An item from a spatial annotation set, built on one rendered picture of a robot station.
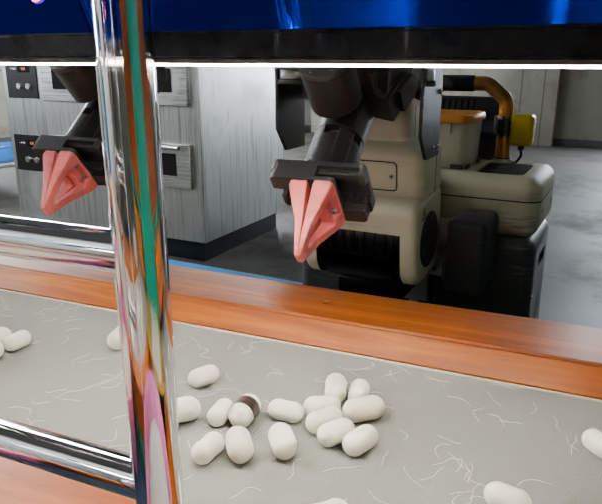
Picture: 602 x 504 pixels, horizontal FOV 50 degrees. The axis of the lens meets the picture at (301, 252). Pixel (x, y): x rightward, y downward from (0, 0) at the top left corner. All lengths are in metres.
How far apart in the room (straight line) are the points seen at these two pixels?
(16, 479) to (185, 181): 2.88
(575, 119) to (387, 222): 7.50
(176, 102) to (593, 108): 6.13
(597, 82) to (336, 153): 7.90
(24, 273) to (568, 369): 0.69
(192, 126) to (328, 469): 2.85
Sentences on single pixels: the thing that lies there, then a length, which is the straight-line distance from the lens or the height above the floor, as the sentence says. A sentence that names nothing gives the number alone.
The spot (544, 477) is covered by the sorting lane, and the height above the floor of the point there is 0.74.
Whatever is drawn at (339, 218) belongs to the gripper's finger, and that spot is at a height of 0.88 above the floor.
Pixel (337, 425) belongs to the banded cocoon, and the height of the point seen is 0.76.
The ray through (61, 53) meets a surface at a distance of 0.47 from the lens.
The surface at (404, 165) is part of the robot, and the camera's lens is 1.13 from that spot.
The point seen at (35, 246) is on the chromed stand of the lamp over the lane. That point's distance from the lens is 0.32.
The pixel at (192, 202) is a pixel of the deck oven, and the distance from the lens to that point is 3.35.
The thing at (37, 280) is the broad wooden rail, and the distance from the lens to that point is 0.93.
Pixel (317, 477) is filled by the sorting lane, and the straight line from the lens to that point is 0.51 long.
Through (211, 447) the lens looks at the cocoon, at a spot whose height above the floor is 0.75.
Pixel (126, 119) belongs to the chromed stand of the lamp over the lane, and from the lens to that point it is 0.27.
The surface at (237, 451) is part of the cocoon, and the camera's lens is 0.51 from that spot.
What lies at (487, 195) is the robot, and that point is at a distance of 1.37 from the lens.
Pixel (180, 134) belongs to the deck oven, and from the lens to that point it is 3.33.
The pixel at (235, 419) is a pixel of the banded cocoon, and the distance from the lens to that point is 0.56.
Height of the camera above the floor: 1.04
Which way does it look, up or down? 17 degrees down
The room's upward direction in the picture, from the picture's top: straight up
